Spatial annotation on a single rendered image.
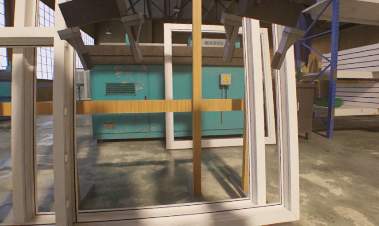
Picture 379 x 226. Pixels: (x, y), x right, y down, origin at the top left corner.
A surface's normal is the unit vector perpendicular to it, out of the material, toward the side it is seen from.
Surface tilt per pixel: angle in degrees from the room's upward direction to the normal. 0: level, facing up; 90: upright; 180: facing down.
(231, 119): 90
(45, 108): 90
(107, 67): 90
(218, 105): 90
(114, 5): 114
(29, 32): 82
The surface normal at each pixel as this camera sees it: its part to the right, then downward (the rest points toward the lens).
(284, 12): 0.13, 0.49
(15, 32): 0.14, -0.04
